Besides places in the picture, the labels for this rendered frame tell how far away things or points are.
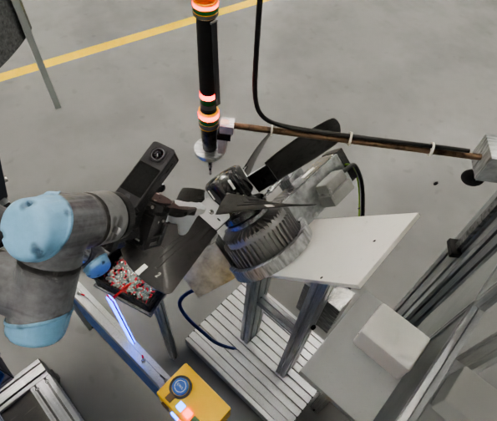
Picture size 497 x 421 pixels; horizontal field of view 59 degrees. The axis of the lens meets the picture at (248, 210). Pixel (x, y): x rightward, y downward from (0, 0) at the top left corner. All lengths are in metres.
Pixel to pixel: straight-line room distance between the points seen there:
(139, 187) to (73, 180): 2.27
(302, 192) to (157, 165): 0.75
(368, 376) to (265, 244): 0.52
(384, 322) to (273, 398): 0.92
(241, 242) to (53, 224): 0.77
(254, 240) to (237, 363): 1.08
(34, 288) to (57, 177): 2.43
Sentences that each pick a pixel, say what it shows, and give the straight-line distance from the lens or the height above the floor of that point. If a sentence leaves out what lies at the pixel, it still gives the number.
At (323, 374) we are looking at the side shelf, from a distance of 1.42.
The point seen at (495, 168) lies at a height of 1.55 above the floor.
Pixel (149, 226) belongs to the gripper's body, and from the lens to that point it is 0.70.
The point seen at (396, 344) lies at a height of 0.97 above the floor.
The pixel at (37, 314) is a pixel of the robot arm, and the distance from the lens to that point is 0.60.
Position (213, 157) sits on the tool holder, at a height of 1.46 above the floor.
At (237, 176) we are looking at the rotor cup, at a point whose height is 1.26.
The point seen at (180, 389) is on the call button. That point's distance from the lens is 1.16.
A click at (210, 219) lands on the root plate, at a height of 1.19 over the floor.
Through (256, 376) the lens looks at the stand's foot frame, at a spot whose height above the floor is 0.08.
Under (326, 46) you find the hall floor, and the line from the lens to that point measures 3.94.
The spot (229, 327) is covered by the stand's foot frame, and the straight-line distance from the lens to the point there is 2.26.
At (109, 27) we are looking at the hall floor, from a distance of 4.09.
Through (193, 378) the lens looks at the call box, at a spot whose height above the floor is 1.07.
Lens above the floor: 2.21
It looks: 56 degrees down
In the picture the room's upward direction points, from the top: 5 degrees clockwise
